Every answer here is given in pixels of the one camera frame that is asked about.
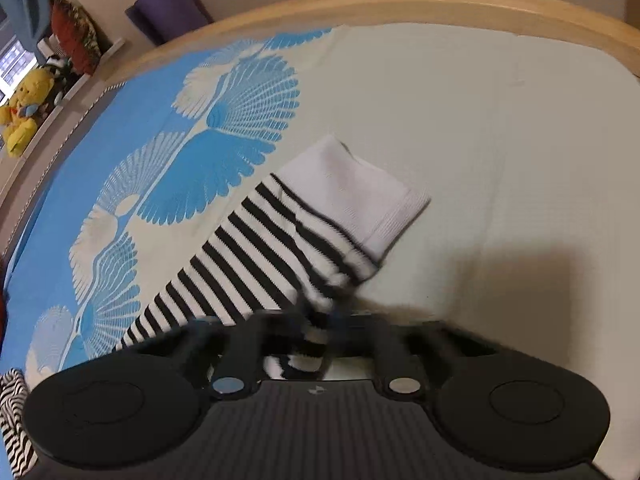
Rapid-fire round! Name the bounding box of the fine zebra striped cloth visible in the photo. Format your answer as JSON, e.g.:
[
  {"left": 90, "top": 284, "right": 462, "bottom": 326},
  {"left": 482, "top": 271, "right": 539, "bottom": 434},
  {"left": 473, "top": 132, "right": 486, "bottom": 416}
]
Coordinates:
[{"left": 0, "top": 367, "right": 41, "bottom": 478}]

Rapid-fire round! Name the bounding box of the purple foam block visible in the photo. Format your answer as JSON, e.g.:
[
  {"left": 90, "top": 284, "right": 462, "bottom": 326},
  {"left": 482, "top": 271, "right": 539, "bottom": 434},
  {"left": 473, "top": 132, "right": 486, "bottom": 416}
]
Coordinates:
[{"left": 125, "top": 0, "right": 216, "bottom": 46}]

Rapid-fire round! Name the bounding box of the window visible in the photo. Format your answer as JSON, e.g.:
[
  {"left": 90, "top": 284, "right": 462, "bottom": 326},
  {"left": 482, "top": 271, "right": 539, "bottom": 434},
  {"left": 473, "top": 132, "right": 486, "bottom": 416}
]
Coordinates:
[{"left": 0, "top": 10, "right": 41, "bottom": 106}]

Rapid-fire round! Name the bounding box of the red patterned cushion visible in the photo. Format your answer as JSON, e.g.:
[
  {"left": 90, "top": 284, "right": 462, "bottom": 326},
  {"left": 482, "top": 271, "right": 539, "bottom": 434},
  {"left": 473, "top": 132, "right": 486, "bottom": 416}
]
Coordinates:
[{"left": 50, "top": 0, "right": 103, "bottom": 76}]

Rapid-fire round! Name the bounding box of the yellow plush bear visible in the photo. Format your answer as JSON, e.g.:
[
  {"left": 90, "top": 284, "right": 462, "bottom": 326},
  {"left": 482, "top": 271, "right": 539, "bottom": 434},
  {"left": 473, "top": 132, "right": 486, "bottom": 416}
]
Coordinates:
[{"left": 0, "top": 67, "right": 56, "bottom": 158}]

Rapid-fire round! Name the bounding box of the wooden bed frame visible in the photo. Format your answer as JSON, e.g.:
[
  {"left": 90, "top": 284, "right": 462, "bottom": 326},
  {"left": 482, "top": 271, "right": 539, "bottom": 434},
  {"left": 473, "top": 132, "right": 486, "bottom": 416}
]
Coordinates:
[{"left": 0, "top": 0, "right": 640, "bottom": 261}]

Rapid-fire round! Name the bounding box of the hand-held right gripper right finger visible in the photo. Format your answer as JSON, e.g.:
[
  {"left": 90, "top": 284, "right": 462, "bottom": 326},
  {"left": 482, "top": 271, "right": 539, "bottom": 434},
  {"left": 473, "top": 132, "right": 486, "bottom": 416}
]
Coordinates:
[{"left": 335, "top": 312, "right": 476, "bottom": 398}]

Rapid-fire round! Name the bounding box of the blue white feather print bedsheet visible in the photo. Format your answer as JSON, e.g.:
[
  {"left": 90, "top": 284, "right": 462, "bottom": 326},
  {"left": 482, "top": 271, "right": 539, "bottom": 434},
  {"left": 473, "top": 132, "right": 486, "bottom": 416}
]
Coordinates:
[{"left": 0, "top": 22, "right": 640, "bottom": 480}]

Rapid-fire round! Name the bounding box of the white window sill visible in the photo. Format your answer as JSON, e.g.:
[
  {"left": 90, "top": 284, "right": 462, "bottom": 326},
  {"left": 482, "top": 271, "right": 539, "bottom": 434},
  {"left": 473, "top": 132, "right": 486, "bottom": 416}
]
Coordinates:
[{"left": 0, "top": 35, "right": 126, "bottom": 196}]

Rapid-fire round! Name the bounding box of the black white striped garment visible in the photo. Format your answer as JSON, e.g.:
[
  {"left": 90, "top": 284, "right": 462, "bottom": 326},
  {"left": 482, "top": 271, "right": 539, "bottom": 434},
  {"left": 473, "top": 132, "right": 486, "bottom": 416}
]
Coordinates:
[{"left": 115, "top": 134, "right": 432, "bottom": 381}]

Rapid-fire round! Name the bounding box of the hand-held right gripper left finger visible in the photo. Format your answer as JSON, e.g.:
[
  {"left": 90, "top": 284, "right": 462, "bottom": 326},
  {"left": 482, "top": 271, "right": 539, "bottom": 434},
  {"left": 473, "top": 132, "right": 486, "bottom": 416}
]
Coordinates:
[{"left": 172, "top": 310, "right": 316, "bottom": 401}]

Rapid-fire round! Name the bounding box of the black white plush toy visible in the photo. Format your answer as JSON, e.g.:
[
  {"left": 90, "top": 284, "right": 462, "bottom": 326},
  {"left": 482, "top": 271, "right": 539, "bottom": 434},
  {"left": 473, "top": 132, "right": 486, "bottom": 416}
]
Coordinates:
[{"left": 45, "top": 55, "right": 76, "bottom": 101}]

